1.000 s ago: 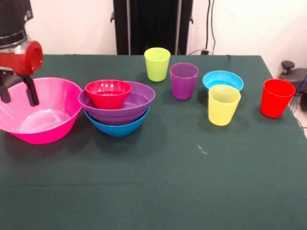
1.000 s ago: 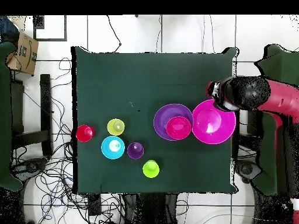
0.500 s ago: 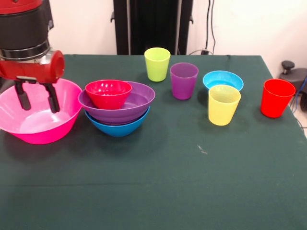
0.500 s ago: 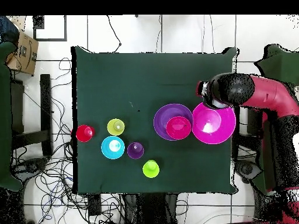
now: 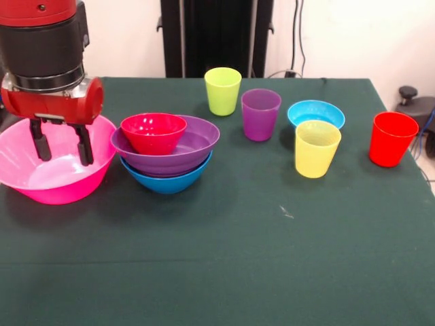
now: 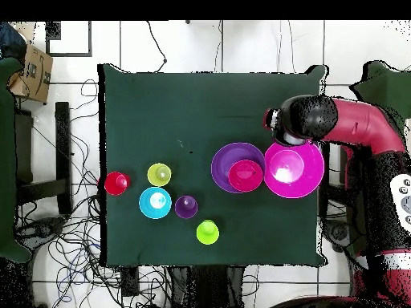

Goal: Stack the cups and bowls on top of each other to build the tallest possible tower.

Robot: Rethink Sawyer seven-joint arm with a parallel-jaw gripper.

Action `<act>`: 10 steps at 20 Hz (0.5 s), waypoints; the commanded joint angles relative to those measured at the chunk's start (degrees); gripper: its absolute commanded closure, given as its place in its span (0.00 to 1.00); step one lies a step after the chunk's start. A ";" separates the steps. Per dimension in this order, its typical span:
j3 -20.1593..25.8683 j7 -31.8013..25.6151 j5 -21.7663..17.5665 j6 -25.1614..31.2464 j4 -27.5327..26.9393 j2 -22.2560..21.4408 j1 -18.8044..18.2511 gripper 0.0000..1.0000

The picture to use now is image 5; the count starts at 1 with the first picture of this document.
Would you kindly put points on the purple cup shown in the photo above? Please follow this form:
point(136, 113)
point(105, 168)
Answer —
point(260, 124)

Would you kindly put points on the red cup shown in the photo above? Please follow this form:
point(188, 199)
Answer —
point(391, 146)

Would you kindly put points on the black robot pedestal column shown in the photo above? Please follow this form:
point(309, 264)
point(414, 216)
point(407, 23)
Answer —
point(210, 34)

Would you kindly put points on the black pedestal leg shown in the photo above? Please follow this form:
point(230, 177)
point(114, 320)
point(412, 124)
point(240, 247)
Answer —
point(425, 105)

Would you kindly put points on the green cup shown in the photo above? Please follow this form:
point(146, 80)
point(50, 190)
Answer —
point(222, 98)

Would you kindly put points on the dark green table cloth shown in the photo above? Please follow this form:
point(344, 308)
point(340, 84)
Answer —
point(217, 254)

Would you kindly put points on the large pink bowl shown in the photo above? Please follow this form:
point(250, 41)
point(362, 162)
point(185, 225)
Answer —
point(57, 192)

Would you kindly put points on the yellow cup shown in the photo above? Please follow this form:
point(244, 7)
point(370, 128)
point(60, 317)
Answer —
point(316, 158)

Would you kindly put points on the large blue bowl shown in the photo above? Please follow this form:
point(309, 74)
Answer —
point(168, 185)

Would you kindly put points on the large purple bowl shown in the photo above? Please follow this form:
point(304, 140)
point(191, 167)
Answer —
point(197, 142)

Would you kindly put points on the small light blue bowl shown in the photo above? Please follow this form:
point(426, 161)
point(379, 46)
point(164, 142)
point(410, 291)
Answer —
point(316, 113)

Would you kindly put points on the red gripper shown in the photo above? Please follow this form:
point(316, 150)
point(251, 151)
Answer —
point(51, 105)

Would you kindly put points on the black power plug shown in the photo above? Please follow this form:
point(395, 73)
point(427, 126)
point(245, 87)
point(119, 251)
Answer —
point(290, 73)

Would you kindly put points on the black knob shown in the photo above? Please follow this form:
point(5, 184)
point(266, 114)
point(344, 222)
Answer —
point(408, 91)

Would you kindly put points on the small crimson bowl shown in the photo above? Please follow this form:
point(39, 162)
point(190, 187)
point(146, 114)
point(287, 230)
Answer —
point(153, 139)

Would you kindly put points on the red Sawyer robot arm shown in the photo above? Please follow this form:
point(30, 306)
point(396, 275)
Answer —
point(40, 44)

